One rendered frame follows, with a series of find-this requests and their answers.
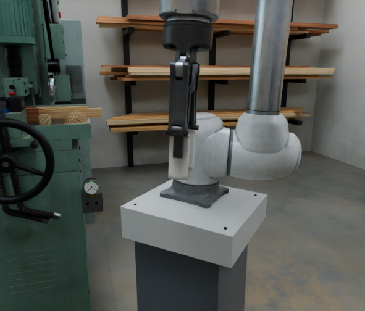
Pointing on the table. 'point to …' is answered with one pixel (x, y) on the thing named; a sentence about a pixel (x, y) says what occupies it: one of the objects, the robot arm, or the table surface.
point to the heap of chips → (76, 117)
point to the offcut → (44, 119)
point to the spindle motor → (8, 22)
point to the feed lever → (54, 66)
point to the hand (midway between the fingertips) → (182, 155)
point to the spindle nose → (13, 60)
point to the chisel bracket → (21, 84)
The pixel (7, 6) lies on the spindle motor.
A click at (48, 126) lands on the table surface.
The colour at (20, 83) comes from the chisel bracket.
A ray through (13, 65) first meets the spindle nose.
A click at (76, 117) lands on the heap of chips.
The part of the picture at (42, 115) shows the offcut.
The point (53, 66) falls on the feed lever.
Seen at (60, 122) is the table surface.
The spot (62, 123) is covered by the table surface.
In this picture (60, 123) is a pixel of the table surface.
